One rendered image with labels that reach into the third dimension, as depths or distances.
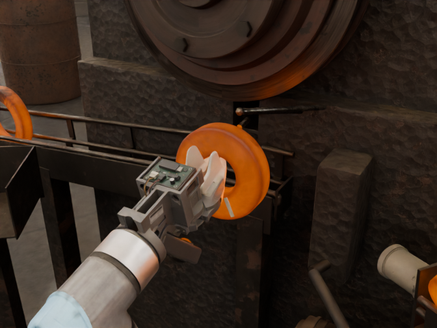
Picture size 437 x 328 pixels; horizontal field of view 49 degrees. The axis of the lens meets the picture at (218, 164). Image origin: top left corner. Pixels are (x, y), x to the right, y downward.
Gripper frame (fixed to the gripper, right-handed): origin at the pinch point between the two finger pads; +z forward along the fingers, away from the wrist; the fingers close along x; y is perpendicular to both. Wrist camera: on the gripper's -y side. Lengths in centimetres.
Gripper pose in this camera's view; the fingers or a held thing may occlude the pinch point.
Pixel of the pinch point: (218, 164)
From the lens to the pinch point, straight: 73.7
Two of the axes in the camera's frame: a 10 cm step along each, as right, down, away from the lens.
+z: 5.0, -6.0, 6.2
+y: -1.2, -7.6, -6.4
